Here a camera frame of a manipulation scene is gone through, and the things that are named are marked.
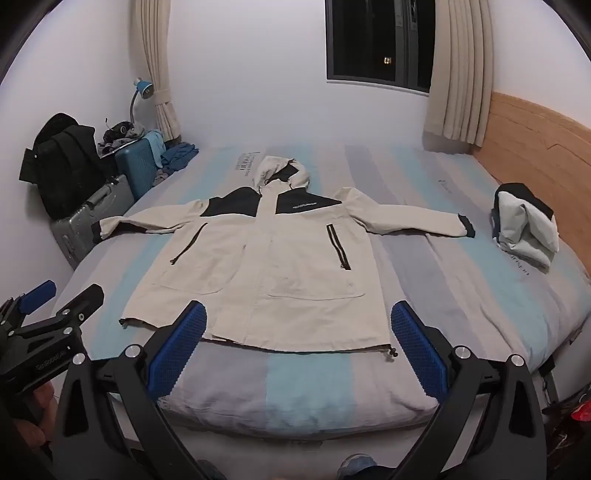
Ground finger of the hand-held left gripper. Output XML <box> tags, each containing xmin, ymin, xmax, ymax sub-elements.
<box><xmin>9</xmin><ymin>280</ymin><xmax>57</xmax><ymax>320</ymax></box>
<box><xmin>46</xmin><ymin>284</ymin><xmax>105</xmax><ymax>331</ymax></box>

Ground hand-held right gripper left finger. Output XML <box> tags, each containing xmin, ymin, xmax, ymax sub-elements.
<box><xmin>39</xmin><ymin>300</ymin><xmax>207</xmax><ymax>480</ymax></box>

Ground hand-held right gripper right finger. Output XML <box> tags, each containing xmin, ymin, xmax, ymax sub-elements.
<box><xmin>391</xmin><ymin>301</ymin><xmax>561</xmax><ymax>480</ymax></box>

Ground beige and black hooded jacket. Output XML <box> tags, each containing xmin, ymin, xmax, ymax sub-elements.
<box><xmin>91</xmin><ymin>154</ymin><xmax>476</xmax><ymax>358</ymax></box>

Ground pile of grey clothes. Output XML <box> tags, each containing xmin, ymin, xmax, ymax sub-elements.
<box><xmin>97</xmin><ymin>121</ymin><xmax>148</xmax><ymax>158</ymax></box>

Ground dark blue clothes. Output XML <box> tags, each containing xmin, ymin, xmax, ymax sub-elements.
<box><xmin>161</xmin><ymin>142</ymin><xmax>199</xmax><ymax>177</ymax></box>

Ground person's left hand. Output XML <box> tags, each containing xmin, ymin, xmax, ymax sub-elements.
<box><xmin>11</xmin><ymin>382</ymin><xmax>60</xmax><ymax>446</ymax></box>

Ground grey suitcase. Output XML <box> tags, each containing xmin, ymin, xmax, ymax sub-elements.
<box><xmin>50</xmin><ymin>174</ymin><xmax>136</xmax><ymax>271</ymax></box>

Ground bed with striped sheet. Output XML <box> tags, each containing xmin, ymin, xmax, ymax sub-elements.
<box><xmin>48</xmin><ymin>143</ymin><xmax>591</xmax><ymax>439</ymax></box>

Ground black backpack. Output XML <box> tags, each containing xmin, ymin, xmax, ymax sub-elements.
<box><xmin>19</xmin><ymin>113</ymin><xmax>109</xmax><ymax>220</ymax></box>

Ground blue slipper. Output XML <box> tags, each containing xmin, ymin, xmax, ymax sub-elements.
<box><xmin>337</xmin><ymin>453</ymin><xmax>378</xmax><ymax>480</ymax></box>

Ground teal suitcase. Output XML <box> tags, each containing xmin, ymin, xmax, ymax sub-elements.
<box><xmin>115</xmin><ymin>134</ymin><xmax>162</xmax><ymax>204</ymax></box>

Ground folded white and black garment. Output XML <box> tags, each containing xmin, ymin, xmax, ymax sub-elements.
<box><xmin>490</xmin><ymin>183</ymin><xmax>560</xmax><ymax>271</ymax></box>

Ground light blue cloth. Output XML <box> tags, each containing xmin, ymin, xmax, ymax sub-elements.
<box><xmin>145</xmin><ymin>130</ymin><xmax>166</xmax><ymax>169</ymax></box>

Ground blue desk lamp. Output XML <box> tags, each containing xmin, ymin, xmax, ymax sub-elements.
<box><xmin>129</xmin><ymin>78</ymin><xmax>154</xmax><ymax>131</ymax></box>

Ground wooden headboard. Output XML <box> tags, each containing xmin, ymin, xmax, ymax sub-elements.
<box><xmin>471</xmin><ymin>90</ymin><xmax>591</xmax><ymax>259</ymax></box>

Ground beige folded cloth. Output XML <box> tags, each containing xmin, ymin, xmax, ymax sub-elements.
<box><xmin>131</xmin><ymin>0</ymin><xmax>182</xmax><ymax>141</ymax></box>

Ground loose cream curtain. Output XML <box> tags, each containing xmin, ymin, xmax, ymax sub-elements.
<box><xmin>422</xmin><ymin>0</ymin><xmax>496</xmax><ymax>155</ymax></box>

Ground dark window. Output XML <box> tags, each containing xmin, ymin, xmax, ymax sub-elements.
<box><xmin>324</xmin><ymin>0</ymin><xmax>437</xmax><ymax>95</ymax></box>

